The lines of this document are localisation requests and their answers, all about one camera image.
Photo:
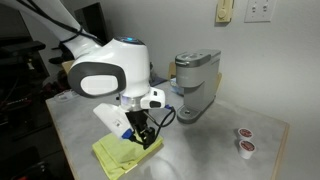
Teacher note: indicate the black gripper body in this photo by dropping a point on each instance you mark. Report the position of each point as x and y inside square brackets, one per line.
[138, 120]

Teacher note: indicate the white light switch plate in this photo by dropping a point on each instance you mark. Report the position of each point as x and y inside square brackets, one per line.
[259, 11]

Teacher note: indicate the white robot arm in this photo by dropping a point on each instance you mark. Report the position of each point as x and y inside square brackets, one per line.
[120, 66]

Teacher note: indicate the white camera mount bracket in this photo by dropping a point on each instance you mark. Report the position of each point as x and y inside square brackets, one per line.
[114, 117]

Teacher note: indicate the blue wipes box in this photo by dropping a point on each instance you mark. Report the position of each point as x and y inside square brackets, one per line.
[176, 88]

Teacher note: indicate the coffee pod cup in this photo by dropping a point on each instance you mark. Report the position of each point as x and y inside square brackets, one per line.
[246, 149]
[245, 134]

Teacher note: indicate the grey pod coffee machine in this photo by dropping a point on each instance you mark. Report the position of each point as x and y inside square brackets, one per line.
[197, 75]

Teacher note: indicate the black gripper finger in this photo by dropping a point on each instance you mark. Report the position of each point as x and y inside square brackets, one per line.
[149, 137]
[139, 136]

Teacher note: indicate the beige wall thermostat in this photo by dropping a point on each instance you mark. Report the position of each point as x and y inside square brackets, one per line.
[224, 11]

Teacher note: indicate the coffee pod cup near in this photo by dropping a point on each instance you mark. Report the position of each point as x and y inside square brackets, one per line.
[246, 149]

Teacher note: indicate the dark blue cloth mat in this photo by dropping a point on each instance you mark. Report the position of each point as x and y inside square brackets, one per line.
[155, 80]

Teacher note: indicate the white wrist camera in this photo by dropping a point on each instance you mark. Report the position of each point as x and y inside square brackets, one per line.
[154, 99]

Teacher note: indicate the coffee pod cup far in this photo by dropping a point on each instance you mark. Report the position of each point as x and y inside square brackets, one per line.
[245, 134]

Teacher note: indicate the yellow-green cloth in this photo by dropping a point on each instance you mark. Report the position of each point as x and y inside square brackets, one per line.
[118, 157]

